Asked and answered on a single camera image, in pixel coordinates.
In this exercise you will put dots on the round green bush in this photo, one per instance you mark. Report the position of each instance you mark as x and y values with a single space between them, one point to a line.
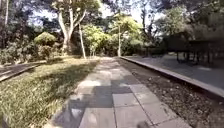
45 39

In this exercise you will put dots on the wood of trees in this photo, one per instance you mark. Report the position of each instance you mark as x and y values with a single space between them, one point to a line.
166 20

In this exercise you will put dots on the leaf-strewn earth strip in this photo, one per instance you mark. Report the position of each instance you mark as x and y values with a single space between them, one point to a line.
173 96

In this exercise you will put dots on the sunlit green grass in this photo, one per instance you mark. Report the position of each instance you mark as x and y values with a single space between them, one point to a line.
33 90

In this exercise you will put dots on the grey side path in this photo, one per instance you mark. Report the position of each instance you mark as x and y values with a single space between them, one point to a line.
13 70

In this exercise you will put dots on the grey paving slab path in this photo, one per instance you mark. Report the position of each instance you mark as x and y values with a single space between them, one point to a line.
110 100

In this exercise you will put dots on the large pale forked tree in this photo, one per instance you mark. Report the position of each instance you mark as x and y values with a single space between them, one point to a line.
66 35

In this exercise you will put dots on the thin leaning tree trunk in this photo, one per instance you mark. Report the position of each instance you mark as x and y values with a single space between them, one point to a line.
82 43

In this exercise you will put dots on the dark tables and benches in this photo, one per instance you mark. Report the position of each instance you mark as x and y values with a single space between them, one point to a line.
196 50

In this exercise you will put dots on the slim pale pole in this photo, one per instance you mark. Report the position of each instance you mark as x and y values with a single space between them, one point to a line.
119 43

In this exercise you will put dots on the raised concrete terrace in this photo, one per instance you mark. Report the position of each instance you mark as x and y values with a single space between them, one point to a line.
200 71

